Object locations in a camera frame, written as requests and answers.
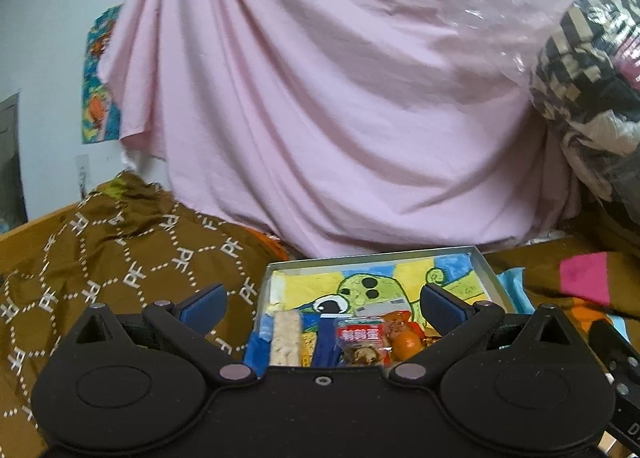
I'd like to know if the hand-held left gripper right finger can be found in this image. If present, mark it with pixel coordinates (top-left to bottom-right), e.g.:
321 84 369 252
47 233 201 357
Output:
387 283 576 385

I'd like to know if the long blue packet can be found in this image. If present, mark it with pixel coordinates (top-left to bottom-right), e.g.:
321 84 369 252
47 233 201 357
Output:
312 315 339 369

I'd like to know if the grey wall panel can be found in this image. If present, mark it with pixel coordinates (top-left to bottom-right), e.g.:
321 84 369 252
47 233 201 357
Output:
0 90 29 233

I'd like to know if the wooden bed frame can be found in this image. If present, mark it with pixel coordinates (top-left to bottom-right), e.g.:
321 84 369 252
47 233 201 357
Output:
0 203 82 245

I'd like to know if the clear nougat packet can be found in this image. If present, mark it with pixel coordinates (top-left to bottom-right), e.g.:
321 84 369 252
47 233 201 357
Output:
267 310 304 369

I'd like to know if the colourful printed bedsheet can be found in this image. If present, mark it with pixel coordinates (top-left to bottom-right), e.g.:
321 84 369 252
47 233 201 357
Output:
480 233 640 458

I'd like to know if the shallow grey box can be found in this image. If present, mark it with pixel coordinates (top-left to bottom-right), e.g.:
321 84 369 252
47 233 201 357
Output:
245 245 518 375

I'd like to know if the red braised egg packet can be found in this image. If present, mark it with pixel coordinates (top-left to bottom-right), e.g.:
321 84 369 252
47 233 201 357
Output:
334 315 396 368

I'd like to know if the brown patterned quilt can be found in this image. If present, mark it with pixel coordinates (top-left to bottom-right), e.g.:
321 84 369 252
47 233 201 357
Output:
0 173 292 458

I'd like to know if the cartoon wall poster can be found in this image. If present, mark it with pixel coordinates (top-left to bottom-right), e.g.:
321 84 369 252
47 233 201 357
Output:
81 5 127 145

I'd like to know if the red dried snack packet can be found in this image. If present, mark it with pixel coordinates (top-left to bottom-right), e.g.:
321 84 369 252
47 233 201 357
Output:
382 309 441 365

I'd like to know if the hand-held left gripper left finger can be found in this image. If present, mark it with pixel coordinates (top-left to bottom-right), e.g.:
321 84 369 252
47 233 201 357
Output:
70 283 253 385

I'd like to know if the clear bag of clothes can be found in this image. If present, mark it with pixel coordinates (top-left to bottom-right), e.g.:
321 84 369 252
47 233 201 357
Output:
450 0 640 205

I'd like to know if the pink hanging cloth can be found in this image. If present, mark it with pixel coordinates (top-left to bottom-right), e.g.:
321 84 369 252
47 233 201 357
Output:
97 0 626 259

